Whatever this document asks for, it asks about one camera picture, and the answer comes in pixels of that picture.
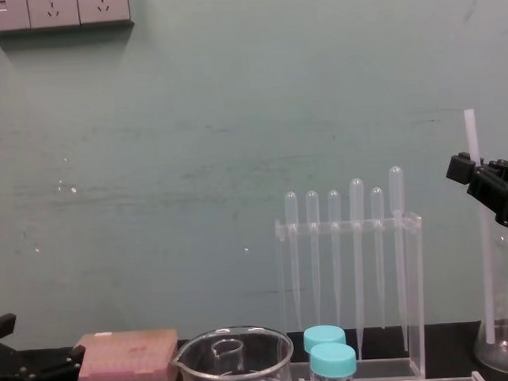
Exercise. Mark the clear plastic transfer pipette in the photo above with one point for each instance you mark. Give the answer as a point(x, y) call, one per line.
point(377, 202)
point(312, 205)
point(291, 205)
point(334, 204)

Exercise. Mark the grey wall switch plate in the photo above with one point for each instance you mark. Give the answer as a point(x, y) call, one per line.
point(2, 13)

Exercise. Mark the pink pipette tip box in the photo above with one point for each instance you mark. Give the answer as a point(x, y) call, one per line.
point(126, 352)

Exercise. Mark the small glass beaker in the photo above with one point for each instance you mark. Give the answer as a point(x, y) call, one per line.
point(227, 354)

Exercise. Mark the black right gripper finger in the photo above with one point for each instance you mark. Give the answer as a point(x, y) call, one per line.
point(494, 184)
point(459, 169)

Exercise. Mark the white stirring rod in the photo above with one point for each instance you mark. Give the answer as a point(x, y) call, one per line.
point(488, 273)

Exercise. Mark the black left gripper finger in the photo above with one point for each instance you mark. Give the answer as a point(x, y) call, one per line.
point(2, 326)
point(55, 368)

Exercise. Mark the clear acrylic pipette stand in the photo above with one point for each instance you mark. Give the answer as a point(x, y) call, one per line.
point(414, 276)

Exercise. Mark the large glass beaker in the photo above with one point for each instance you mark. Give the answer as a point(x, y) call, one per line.
point(190, 370)

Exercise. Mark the long clear plastic pipette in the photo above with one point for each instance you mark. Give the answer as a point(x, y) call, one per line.
point(356, 194)
point(396, 184)

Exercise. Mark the vial with teal cap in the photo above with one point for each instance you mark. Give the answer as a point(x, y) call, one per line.
point(323, 336)
point(332, 358)

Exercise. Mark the grey wall socket plate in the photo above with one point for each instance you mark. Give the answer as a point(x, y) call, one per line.
point(102, 8)
point(53, 11)

